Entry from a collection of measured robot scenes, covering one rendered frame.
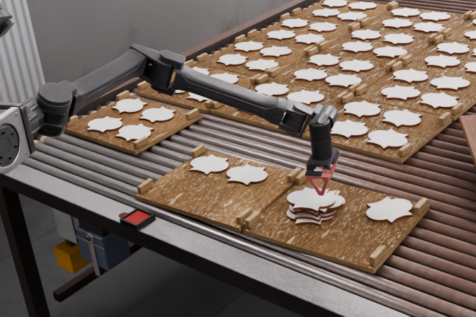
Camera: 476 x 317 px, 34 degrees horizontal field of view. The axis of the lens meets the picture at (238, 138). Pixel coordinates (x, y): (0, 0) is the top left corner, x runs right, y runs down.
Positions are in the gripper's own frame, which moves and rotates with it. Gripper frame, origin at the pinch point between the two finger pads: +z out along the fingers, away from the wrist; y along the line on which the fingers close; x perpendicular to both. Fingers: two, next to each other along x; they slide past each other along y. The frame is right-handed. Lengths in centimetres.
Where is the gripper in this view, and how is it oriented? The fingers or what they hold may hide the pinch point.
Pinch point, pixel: (324, 184)
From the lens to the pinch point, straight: 220.4
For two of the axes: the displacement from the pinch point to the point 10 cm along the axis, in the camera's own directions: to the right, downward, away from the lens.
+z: 1.3, 8.9, 4.4
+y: 3.2, -4.5, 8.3
